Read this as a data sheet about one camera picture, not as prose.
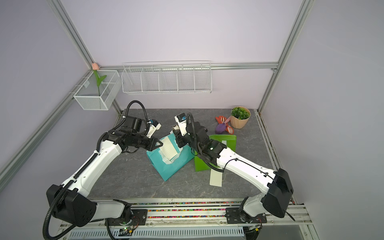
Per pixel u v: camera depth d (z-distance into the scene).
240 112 0.99
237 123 1.04
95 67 0.90
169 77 1.00
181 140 0.63
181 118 0.60
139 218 0.74
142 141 0.65
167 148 0.79
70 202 0.39
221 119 1.12
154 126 0.70
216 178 0.87
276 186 0.40
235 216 0.74
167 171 0.79
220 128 1.08
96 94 0.89
